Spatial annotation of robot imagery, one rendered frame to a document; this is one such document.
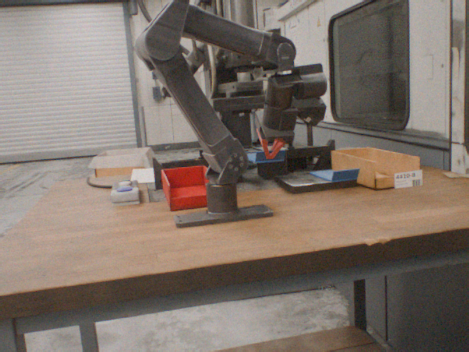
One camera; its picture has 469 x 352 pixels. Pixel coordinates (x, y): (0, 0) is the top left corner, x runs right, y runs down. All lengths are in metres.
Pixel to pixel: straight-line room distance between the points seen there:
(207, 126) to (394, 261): 0.42
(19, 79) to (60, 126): 1.23
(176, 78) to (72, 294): 0.42
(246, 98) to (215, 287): 0.69
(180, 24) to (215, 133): 0.21
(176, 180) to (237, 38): 0.51
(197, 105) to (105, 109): 9.66
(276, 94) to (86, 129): 9.72
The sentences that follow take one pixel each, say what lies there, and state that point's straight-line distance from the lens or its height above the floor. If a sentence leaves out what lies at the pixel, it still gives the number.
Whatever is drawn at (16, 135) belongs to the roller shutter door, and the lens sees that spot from 10.93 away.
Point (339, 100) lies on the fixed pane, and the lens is 2.39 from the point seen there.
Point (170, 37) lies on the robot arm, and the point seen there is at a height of 1.26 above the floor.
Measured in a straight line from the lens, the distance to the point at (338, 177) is 1.18.
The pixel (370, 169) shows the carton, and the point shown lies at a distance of 1.18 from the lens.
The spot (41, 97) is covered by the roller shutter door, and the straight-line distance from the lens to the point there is 10.78.
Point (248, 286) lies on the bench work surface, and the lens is 0.79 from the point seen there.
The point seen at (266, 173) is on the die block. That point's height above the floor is 0.92.
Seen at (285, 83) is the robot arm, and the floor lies 1.16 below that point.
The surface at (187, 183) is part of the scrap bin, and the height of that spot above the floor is 0.91.
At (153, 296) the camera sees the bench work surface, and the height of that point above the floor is 0.86.
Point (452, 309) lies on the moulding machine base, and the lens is 1.66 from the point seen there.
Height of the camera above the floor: 1.15
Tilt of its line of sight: 10 degrees down
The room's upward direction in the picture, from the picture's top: 4 degrees counter-clockwise
